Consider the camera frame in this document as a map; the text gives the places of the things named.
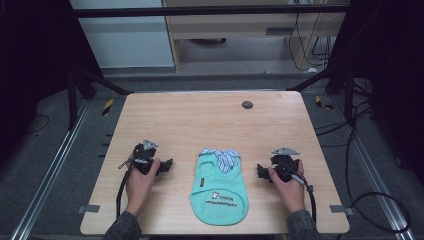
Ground hand-held gripper cable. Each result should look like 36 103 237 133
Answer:
115 157 145 220
284 168 318 225

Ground mint green pet shirt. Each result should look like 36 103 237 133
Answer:
188 147 250 227

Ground aluminium floor rail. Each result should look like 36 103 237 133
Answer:
9 99 92 240
332 95 417 240

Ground person's right hand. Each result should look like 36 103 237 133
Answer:
267 159 307 215

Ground black horizontal frame bar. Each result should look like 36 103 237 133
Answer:
71 4 352 19

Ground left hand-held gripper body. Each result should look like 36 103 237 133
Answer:
132 138 163 176

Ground thin black floor cable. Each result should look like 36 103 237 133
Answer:
25 113 51 135

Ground yellow handled tool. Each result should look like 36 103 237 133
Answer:
101 98 115 117

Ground grey table bracket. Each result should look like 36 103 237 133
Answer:
76 203 101 215
329 204 355 217

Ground black curtain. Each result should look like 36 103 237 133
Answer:
328 0 424 188
0 0 103 168

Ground person's left hand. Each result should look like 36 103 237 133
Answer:
124 158 161 220

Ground left hand-held gripper cable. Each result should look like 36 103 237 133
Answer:
115 157 145 220

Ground black metal stand strut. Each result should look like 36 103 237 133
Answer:
66 67 135 132
287 56 356 128

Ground white cabinet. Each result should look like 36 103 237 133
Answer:
69 0 176 70

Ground light wooden desk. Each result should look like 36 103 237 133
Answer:
161 0 352 73

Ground hanging black cables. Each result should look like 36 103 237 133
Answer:
287 12 335 73

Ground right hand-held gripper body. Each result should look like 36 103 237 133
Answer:
270 146 301 183

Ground right hand-held gripper cable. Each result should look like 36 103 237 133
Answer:
284 168 318 225

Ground black floor cable loop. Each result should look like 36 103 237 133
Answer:
313 79 412 234

